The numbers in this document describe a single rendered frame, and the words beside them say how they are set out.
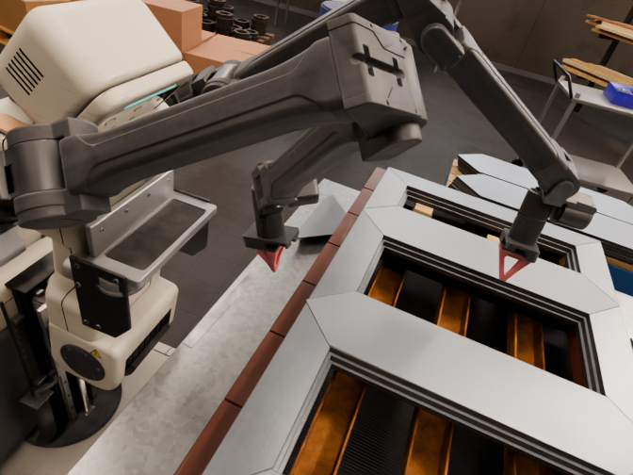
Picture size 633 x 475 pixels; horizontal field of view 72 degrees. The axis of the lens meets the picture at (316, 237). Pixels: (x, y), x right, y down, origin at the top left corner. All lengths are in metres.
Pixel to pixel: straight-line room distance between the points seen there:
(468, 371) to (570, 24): 7.65
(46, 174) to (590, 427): 0.99
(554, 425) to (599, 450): 0.08
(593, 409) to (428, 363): 0.34
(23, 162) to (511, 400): 0.89
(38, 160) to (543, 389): 0.96
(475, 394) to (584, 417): 0.22
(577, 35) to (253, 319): 7.73
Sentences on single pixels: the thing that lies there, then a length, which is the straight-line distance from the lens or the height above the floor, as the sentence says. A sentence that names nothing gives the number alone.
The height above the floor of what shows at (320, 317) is 0.86.
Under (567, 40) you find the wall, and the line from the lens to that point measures 8.40.
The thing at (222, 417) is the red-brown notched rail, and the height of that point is 0.83.
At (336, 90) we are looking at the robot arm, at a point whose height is 1.43.
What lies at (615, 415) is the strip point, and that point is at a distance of 1.11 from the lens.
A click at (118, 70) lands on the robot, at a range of 0.65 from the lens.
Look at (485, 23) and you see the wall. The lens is 8.24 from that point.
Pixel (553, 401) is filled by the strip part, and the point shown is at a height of 0.86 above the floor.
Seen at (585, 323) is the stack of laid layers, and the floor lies 0.84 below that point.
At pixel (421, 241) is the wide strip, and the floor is 0.86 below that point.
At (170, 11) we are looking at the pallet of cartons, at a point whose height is 0.72.
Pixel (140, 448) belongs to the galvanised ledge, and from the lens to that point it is 0.97.
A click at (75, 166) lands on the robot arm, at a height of 1.29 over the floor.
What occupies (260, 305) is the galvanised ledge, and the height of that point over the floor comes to 0.68.
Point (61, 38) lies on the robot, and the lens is 0.64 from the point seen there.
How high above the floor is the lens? 1.54
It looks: 37 degrees down
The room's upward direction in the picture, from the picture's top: 14 degrees clockwise
